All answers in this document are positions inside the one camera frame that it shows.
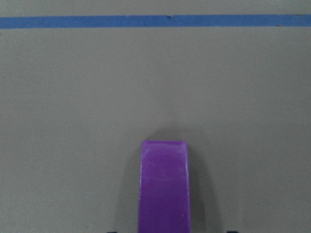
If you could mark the purple trapezoid block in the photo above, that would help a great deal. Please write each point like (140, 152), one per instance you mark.
(164, 191)

